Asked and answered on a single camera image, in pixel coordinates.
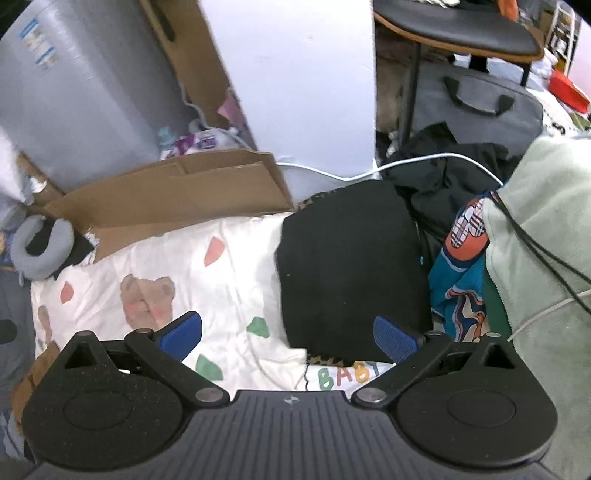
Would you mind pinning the cardboard box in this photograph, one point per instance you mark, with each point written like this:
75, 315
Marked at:
184, 194

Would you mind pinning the teal printed garment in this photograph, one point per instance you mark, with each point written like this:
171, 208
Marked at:
455, 286

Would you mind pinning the grey wrapped appliance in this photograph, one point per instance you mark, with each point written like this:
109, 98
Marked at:
92, 92

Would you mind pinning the red box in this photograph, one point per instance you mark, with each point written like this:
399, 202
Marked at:
568, 90

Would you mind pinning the white printed bedsheet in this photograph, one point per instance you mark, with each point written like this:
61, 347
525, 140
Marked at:
161, 258

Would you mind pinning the grey neck pillow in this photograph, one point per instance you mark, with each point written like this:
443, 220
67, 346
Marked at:
62, 235

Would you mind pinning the grey bag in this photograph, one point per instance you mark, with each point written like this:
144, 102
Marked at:
461, 120

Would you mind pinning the purple white tissue pack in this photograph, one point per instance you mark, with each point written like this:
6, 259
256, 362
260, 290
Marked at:
203, 141

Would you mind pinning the leopard print folded garment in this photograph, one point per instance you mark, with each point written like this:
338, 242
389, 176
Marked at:
332, 359

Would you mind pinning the black seat chair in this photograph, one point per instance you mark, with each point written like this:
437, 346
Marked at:
461, 27

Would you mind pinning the light green fleece blanket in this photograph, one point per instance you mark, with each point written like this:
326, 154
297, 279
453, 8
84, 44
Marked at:
554, 184

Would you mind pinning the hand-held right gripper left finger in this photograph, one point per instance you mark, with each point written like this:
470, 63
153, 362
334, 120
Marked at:
182, 334

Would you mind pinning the black clothing pile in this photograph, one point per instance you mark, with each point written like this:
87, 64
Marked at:
443, 184

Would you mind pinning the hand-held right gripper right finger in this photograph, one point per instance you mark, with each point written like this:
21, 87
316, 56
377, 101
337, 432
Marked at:
392, 339

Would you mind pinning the black knit bear print garment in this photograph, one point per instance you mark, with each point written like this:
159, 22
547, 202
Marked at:
346, 267

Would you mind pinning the brown garment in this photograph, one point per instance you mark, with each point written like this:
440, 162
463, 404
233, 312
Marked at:
32, 378

